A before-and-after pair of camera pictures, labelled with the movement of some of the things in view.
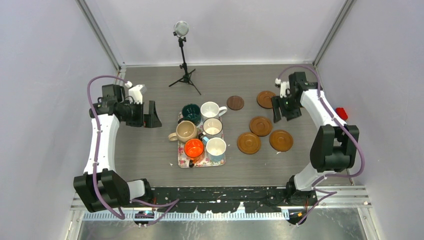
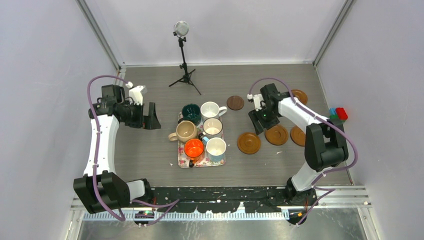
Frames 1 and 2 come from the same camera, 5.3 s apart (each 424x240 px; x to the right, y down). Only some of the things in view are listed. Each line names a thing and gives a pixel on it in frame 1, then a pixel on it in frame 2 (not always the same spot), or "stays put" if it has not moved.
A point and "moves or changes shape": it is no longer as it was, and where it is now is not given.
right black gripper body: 289,108 -> 266,118
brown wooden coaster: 249,143 stays put
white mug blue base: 210,109 stays put
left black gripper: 150,120 stays put
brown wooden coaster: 260,126 moves or changes shape
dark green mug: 192,112 stays put
